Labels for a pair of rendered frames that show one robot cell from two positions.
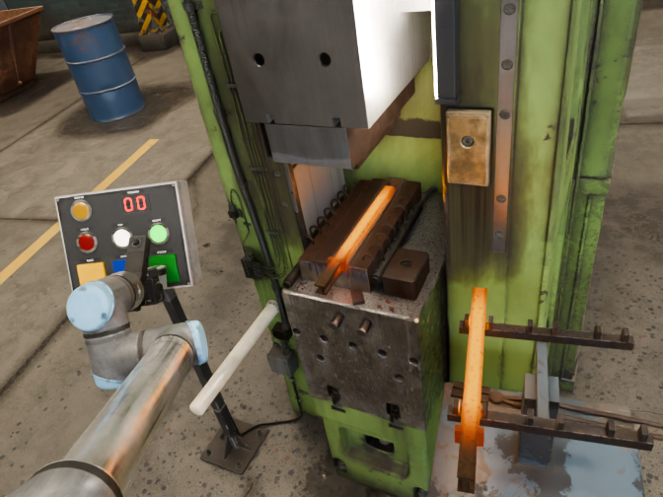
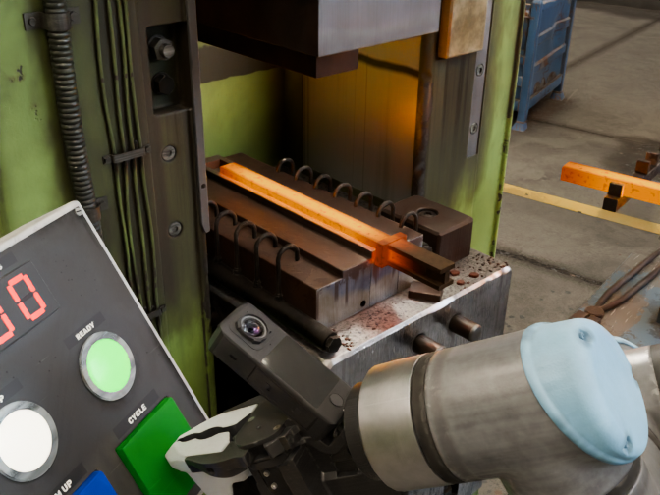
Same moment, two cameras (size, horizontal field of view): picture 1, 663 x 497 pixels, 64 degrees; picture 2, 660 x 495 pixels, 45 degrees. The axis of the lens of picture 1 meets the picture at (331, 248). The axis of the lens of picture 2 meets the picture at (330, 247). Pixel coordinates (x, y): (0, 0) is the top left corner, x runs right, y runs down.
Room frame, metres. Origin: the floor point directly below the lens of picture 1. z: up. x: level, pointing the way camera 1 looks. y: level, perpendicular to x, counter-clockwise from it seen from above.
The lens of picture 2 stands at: (0.88, 0.91, 1.48)
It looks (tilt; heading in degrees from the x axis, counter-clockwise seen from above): 28 degrees down; 285
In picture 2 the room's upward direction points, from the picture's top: 1 degrees clockwise
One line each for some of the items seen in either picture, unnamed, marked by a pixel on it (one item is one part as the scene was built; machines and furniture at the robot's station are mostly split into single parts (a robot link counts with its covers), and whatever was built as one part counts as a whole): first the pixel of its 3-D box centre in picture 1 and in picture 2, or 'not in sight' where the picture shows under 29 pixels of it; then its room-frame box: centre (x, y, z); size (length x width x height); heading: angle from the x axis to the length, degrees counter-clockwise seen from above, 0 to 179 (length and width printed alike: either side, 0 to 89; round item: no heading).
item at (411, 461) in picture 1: (402, 390); not in sight; (1.22, -0.15, 0.23); 0.55 x 0.37 x 0.47; 148
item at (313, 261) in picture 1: (364, 227); (272, 227); (1.24, -0.10, 0.96); 0.42 x 0.20 x 0.09; 148
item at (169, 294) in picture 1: (194, 353); not in sight; (1.29, 0.52, 0.54); 0.04 x 0.04 x 1.08; 58
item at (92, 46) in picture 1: (101, 68); not in sight; (5.56, 1.91, 0.44); 0.59 x 0.59 x 0.88
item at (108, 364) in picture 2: (158, 233); (107, 365); (1.20, 0.44, 1.09); 0.05 x 0.03 x 0.04; 58
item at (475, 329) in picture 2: (364, 327); (466, 328); (0.93, -0.04, 0.87); 0.04 x 0.03 x 0.03; 148
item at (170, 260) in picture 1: (165, 268); (162, 457); (1.15, 0.44, 1.01); 0.07 x 0.05 x 0.07; 83
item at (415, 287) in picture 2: (357, 297); (425, 291); (0.99, -0.04, 0.92); 0.04 x 0.03 x 0.01; 179
